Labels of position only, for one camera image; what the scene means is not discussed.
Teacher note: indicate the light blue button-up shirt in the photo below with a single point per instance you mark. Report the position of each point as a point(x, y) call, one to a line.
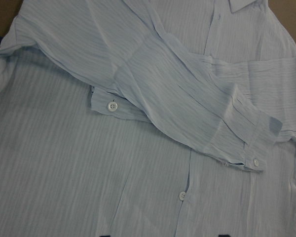
point(147, 118)

